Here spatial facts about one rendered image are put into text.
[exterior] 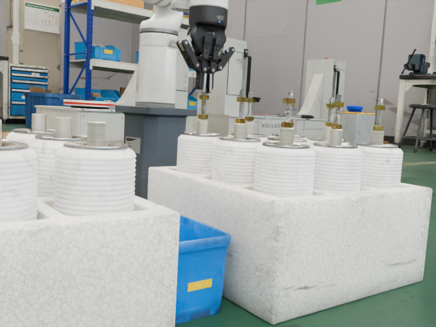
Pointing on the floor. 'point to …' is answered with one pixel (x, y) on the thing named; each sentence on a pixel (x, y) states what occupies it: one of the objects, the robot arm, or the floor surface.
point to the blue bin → (200, 270)
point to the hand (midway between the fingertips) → (204, 83)
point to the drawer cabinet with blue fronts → (18, 79)
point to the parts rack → (135, 15)
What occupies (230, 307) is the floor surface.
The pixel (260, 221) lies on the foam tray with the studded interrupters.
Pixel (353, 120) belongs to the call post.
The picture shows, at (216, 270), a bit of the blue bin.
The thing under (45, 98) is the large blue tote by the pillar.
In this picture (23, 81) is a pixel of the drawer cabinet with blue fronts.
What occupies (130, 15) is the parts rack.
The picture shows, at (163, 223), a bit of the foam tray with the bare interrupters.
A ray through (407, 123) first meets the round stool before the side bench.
